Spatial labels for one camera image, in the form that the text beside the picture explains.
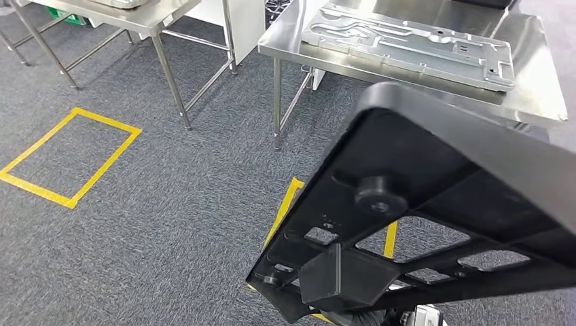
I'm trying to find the black plastic plate bracket part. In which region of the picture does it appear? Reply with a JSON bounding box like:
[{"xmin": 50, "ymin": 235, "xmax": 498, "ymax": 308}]
[{"xmin": 246, "ymin": 81, "xmax": 576, "ymax": 325}]

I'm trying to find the black cable bundle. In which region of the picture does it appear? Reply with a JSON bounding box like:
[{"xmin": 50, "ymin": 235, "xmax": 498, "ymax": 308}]
[{"xmin": 265, "ymin": 0, "xmax": 295, "ymax": 26}]

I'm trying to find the large silver stamped metal plate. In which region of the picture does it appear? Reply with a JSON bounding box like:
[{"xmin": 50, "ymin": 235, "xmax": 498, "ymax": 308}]
[{"xmin": 300, "ymin": 2, "xmax": 516, "ymax": 93}]

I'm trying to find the steel frame table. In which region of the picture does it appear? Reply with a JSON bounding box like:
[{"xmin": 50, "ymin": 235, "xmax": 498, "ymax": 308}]
[
  {"xmin": 26, "ymin": 0, "xmax": 239, "ymax": 131},
  {"xmin": 0, "ymin": 0, "xmax": 136, "ymax": 91}
]

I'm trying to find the white cabinet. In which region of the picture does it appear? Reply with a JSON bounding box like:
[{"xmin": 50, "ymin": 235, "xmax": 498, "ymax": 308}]
[{"xmin": 184, "ymin": 0, "xmax": 267, "ymax": 65}]

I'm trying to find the grey metal panel part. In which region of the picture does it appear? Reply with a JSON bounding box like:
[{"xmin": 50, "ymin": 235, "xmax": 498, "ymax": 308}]
[{"xmin": 89, "ymin": 0, "xmax": 149, "ymax": 11}]

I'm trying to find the green plastic crate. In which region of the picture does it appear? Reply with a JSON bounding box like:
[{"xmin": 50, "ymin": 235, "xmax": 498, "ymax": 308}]
[{"xmin": 45, "ymin": 5, "xmax": 87, "ymax": 26}]

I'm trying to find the stainless steel workbench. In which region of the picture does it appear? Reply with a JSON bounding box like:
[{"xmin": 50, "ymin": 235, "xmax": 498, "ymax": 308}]
[{"xmin": 257, "ymin": 0, "xmax": 569, "ymax": 151}]

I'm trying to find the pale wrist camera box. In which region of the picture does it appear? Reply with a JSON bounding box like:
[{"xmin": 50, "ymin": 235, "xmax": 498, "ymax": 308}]
[{"xmin": 413, "ymin": 305, "xmax": 447, "ymax": 326}]

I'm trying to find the yellow floor tape square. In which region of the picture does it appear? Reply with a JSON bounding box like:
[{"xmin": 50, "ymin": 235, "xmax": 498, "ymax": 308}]
[{"xmin": 245, "ymin": 177, "xmax": 399, "ymax": 326}]

